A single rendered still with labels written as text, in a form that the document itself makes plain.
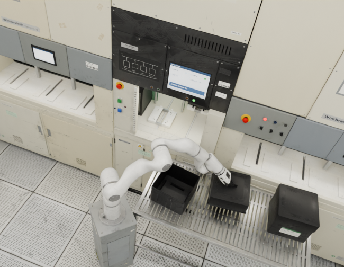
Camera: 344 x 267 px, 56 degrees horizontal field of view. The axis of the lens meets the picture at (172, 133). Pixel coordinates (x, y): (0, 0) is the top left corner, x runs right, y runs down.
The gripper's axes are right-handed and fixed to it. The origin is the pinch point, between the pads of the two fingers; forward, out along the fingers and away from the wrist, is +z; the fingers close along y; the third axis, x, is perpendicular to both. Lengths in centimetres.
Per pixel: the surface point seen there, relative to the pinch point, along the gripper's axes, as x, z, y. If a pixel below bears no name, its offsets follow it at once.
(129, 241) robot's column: 80, -11, -41
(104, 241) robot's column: 79, -33, -53
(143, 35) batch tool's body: -2, -118, 33
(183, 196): 37.0, -8.2, -7.9
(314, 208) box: -45, 39, -7
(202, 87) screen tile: -16, -68, 28
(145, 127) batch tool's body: 62, -48, 45
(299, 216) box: -37, 31, -17
